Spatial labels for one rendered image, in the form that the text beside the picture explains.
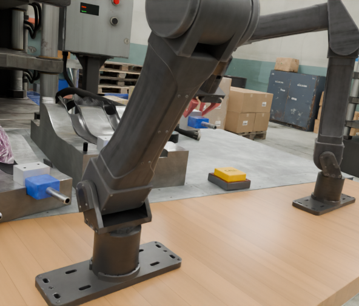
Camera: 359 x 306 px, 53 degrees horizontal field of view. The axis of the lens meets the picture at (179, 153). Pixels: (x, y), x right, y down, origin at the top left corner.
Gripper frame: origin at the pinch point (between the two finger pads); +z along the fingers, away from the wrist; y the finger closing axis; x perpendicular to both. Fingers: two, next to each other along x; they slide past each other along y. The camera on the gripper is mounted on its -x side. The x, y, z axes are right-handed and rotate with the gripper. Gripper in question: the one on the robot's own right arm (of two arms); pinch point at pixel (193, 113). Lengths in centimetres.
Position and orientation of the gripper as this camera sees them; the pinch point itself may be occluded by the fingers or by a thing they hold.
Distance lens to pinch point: 103.0
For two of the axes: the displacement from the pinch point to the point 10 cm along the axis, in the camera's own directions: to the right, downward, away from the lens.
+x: 4.2, 6.9, -5.8
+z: -3.5, 7.2, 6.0
